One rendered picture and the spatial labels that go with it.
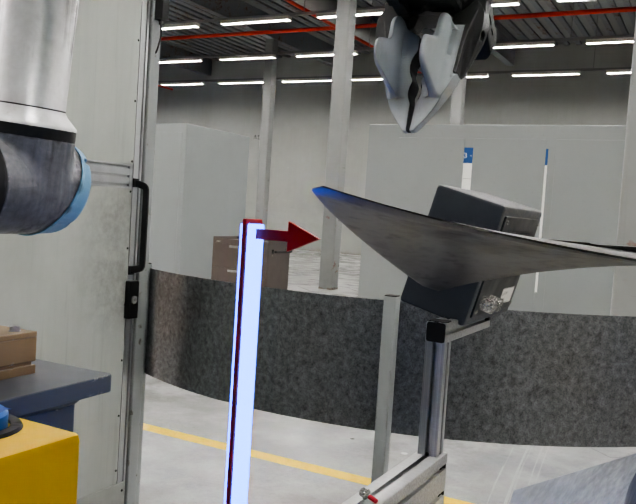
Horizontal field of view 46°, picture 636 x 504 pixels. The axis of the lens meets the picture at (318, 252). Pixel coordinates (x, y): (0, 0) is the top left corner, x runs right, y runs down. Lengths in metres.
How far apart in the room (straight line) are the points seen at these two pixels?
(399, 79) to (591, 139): 5.99
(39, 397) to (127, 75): 1.92
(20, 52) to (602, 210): 5.86
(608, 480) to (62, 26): 0.74
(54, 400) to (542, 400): 1.76
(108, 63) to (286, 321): 1.01
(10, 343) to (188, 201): 9.38
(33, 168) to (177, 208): 9.27
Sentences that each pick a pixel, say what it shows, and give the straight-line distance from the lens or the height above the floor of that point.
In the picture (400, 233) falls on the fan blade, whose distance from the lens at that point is 0.55.
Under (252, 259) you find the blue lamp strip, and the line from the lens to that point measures 0.62.
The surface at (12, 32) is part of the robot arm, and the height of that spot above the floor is 1.38.
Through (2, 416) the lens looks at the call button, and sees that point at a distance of 0.45.
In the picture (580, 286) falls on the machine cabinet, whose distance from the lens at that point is 6.55.
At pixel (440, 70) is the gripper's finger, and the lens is 0.60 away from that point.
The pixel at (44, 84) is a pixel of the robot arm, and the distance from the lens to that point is 0.94.
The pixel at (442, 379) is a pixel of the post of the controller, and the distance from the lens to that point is 1.11.
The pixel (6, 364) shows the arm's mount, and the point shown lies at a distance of 0.89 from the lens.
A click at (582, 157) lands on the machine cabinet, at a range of 6.57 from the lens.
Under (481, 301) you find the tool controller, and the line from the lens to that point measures 1.17.
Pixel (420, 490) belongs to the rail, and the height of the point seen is 0.84.
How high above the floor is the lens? 1.20
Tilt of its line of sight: 3 degrees down
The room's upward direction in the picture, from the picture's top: 4 degrees clockwise
